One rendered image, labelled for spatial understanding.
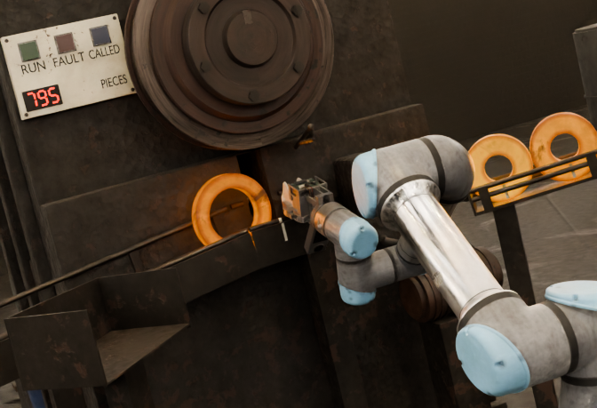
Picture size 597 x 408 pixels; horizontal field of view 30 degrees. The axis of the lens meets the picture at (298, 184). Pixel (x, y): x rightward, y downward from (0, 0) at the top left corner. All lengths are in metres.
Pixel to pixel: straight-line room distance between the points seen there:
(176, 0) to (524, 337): 1.10
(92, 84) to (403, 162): 0.83
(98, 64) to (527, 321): 1.20
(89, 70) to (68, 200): 0.29
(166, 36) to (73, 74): 0.24
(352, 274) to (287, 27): 0.55
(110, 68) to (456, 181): 0.88
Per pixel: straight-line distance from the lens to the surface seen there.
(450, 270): 1.82
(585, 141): 2.55
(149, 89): 2.39
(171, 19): 2.39
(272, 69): 2.41
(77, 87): 2.49
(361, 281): 2.31
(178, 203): 2.51
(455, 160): 2.00
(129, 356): 2.09
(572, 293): 1.77
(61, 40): 2.49
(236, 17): 2.37
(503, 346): 1.70
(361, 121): 2.69
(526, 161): 2.55
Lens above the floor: 1.06
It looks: 6 degrees down
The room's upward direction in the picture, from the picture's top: 14 degrees counter-clockwise
